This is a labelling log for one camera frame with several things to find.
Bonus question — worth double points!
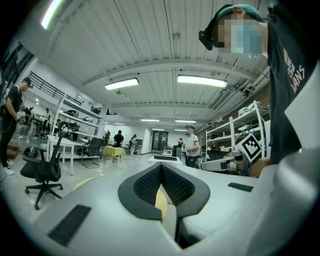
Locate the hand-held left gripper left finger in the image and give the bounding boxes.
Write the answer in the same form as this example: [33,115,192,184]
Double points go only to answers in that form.
[32,161,192,256]

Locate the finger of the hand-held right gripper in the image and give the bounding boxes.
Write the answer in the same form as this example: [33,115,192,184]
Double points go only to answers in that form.
[200,156,236,173]

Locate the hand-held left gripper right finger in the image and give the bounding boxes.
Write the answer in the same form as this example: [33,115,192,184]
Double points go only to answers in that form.
[161,146,320,256]

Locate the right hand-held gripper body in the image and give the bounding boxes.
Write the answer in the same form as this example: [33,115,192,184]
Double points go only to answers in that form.
[224,133,263,176]

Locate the person's right forearm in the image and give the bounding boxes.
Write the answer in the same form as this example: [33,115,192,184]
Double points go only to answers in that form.
[249,157,272,179]

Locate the white shelf rack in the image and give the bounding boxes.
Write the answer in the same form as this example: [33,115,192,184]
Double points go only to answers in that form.
[51,93,108,143]
[205,100,271,163]

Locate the person's black t-shirt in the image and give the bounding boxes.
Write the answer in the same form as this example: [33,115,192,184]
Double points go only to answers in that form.
[266,3,320,166]

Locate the yellow-covered table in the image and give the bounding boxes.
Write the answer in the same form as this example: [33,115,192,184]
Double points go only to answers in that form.
[103,145,126,164]

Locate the black cantilever chair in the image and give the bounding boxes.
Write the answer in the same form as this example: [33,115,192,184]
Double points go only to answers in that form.
[80,137,104,169]

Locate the black office chair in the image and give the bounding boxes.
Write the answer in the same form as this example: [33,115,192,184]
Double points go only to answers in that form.
[20,121,70,211]

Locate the white table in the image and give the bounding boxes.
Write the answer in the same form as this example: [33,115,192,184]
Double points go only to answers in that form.
[46,134,86,176]

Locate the long ceiling light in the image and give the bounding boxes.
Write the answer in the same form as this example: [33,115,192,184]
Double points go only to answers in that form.
[177,74,229,89]
[41,0,63,30]
[104,77,140,91]

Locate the blue face mask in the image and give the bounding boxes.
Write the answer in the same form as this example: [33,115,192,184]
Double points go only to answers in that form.
[230,23,265,59]

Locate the person's head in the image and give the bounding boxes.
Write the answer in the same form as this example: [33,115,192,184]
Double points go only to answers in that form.
[214,4,270,60]

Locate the black metal railing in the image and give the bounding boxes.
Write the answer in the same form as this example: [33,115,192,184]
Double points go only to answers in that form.
[29,71,83,106]

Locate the teal headband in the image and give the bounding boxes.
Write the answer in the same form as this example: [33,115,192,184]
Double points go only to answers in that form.
[216,3,267,23]

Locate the black head-mounted camera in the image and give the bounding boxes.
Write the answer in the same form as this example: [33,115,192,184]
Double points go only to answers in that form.
[198,6,235,51]

